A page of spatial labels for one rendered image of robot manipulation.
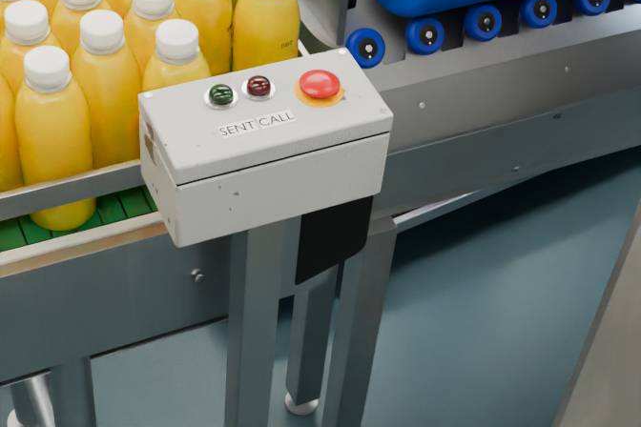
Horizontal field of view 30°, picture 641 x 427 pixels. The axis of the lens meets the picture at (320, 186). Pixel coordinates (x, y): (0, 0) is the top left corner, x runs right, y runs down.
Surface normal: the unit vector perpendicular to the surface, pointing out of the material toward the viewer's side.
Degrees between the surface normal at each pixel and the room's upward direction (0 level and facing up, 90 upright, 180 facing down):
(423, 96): 70
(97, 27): 0
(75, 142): 90
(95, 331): 90
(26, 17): 0
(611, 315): 90
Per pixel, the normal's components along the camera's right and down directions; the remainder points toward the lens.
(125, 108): 0.61, 0.60
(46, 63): 0.08, -0.70
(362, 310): 0.41, 0.67
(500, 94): 0.41, 0.40
